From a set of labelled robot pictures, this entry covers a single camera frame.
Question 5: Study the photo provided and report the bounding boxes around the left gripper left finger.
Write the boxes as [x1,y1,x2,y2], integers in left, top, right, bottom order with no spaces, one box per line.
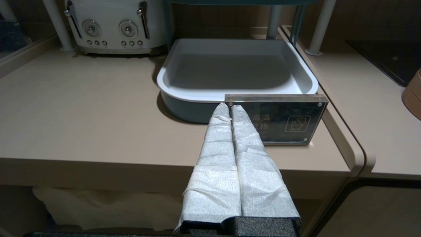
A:
[174,103,242,231]

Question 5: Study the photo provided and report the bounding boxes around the metal mesh holder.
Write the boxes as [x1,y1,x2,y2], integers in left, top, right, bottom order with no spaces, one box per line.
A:
[0,20,28,53]

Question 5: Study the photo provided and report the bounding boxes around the clear acrylic sign block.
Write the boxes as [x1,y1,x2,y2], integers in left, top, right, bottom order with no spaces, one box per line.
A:
[225,94,329,145]

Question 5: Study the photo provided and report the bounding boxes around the large white rack tray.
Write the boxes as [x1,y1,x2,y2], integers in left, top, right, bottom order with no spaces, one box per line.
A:
[157,38,319,124]

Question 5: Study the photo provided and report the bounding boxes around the bamboo steamer basket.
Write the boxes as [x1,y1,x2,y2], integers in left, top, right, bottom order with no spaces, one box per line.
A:
[402,67,421,121]

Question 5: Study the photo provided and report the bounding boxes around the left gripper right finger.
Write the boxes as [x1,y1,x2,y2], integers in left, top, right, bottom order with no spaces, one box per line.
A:
[231,105,301,219]

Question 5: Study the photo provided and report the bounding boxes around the white metal pole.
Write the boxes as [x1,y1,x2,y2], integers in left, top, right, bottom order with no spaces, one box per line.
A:
[305,0,337,56]
[266,5,282,39]
[0,0,17,23]
[42,0,77,52]

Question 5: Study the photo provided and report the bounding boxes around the white retro toaster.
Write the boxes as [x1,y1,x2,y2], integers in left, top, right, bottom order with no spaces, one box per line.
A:
[64,0,167,55]

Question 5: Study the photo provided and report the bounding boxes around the black induction cooktop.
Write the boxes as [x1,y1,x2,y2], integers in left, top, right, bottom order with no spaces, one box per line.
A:
[346,39,421,88]

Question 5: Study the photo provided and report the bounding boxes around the dark blue rack frame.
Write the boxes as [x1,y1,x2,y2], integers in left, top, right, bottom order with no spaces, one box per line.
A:
[163,0,307,51]

